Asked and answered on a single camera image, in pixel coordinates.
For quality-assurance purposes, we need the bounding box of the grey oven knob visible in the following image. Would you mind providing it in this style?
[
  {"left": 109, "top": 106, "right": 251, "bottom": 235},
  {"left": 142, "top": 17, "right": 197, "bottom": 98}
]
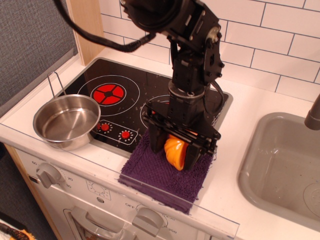
[
  {"left": 36, "top": 163, "right": 62, "bottom": 189},
  {"left": 132, "top": 207, "right": 164, "bottom": 237}
]

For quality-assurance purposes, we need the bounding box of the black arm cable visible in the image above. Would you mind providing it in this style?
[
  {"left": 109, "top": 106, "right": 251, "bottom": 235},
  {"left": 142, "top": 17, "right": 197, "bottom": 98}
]
[{"left": 52, "top": 0, "right": 157, "bottom": 53}]

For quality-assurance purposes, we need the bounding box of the white toy oven front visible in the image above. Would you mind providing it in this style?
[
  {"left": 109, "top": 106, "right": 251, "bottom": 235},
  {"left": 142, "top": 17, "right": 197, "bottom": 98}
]
[{"left": 17, "top": 150, "right": 239, "bottom": 240}]

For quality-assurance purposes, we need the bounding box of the wooden side post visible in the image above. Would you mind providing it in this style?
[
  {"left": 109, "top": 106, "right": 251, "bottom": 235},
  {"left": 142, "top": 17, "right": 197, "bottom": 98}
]
[{"left": 65, "top": 0, "right": 107, "bottom": 67}]

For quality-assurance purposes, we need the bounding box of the grey right oven knob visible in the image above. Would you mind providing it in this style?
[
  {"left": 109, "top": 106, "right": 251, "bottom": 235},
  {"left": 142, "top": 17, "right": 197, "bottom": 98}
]
[{"left": 132, "top": 207, "right": 164, "bottom": 237}]

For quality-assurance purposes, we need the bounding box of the orange black fuzzy object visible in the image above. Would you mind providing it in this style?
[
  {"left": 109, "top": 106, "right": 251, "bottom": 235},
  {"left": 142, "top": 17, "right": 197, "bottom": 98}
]
[{"left": 0, "top": 223, "right": 35, "bottom": 240}]

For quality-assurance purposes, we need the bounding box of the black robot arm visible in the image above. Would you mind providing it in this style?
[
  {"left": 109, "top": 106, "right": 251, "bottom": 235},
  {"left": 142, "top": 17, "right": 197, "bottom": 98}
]
[{"left": 121, "top": 0, "right": 225, "bottom": 170}]

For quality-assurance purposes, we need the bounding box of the purple terry cloth napkin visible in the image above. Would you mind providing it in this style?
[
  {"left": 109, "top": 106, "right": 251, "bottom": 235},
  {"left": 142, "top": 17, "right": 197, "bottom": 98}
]
[{"left": 118, "top": 131, "right": 213, "bottom": 215}]

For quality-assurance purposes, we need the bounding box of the grey plastic sink basin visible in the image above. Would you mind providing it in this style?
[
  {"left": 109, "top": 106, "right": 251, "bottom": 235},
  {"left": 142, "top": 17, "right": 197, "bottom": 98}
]
[{"left": 238, "top": 112, "right": 320, "bottom": 231}]

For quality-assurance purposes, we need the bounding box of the orange plastic toy half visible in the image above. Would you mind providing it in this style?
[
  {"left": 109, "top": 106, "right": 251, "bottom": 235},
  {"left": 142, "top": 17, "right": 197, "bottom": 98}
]
[{"left": 164, "top": 134, "right": 189, "bottom": 171}]

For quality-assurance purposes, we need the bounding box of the stainless steel pot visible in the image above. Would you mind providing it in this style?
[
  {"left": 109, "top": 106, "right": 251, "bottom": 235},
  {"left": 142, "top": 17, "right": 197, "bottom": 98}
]
[{"left": 33, "top": 86, "right": 101, "bottom": 151}]

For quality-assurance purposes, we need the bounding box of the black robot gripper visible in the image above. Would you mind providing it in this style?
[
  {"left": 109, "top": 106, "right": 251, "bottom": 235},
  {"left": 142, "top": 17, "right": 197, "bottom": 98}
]
[{"left": 143, "top": 92, "right": 221, "bottom": 170}]

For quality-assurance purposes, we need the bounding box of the grey left oven knob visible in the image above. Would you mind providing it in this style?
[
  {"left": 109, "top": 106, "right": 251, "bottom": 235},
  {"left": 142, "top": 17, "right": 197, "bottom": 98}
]
[{"left": 36, "top": 163, "right": 62, "bottom": 189}]

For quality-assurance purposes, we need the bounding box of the grey faucet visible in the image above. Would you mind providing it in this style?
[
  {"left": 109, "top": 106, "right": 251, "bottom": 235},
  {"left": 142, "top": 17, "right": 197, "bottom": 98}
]
[{"left": 304, "top": 95, "right": 320, "bottom": 131}]

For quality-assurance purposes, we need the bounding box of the black toy stovetop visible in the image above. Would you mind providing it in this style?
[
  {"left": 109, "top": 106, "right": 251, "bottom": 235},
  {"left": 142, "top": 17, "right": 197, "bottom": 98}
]
[{"left": 65, "top": 58, "right": 231, "bottom": 154}]

